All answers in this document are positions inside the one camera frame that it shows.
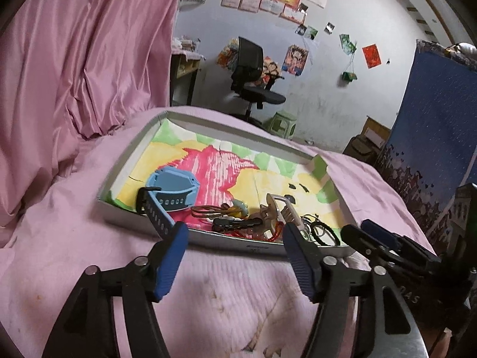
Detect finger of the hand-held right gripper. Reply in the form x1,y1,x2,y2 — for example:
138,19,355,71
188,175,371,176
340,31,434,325
361,219,442,269
340,224,396,269

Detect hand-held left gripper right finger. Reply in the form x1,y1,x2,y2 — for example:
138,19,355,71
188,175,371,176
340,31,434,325
282,224,429,358

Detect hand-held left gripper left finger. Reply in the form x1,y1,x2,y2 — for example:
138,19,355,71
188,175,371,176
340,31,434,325
42,221,190,358

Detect black hair tie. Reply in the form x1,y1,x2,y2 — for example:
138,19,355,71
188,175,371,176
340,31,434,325
309,221,343,248

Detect silver linked ring bangle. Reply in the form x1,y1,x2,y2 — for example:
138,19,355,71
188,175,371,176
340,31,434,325
300,213,321,243

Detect red braided bead bracelet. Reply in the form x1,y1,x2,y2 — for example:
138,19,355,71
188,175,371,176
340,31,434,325
231,222,286,243

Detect shallow grey cardboard box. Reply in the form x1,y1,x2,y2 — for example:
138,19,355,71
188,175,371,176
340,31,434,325
97,109,353,258

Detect brown hair tie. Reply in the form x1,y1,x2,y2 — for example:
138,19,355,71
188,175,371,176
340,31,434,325
191,204,233,218

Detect green yellow hair tie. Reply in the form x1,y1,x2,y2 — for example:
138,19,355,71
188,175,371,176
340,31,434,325
229,198,250,220

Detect beige claw hair clip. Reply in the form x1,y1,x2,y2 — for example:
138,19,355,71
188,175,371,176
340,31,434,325
259,193,299,232

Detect black hair clip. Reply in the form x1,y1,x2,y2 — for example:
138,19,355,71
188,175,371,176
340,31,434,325
212,216,266,232

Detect blue wrist watch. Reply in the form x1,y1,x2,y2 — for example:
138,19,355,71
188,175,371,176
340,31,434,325
135,168,200,239

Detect pink floral bedsheet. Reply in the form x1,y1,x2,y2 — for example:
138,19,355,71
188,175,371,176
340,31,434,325
0,106,436,358

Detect brown bag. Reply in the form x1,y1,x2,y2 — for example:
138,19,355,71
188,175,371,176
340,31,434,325
343,134,377,163

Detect blue starry printed cloth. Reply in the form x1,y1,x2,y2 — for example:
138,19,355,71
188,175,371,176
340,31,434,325
374,39,477,247

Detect green plastic stool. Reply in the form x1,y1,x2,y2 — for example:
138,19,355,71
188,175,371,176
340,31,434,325
269,110,297,139

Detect red paper sheet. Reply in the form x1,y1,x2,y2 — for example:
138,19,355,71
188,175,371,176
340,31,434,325
362,44,382,69

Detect red cartoon poster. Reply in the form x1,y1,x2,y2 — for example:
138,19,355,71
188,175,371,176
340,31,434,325
261,57,282,83

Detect pair of green photos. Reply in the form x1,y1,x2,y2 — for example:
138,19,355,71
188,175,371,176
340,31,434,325
339,33,358,55

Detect wooden shelf desk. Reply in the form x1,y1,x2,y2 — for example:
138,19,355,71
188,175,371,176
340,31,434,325
171,50,205,107

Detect black office chair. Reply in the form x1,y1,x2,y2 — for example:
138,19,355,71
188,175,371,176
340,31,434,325
229,36,287,124

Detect orange cartoon poster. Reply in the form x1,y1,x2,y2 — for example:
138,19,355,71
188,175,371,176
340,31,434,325
217,37,239,69

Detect clutter pile on desk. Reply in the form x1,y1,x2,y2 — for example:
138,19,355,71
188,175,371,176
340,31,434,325
171,36,204,60

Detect pink satin curtain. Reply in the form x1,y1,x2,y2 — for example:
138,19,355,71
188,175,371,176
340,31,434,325
0,0,187,249

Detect cartoon character wall poster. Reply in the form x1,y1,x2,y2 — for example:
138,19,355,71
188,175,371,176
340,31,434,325
282,44,309,77

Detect white bunk bed frame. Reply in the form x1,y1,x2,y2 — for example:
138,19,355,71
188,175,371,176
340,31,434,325
373,0,477,45

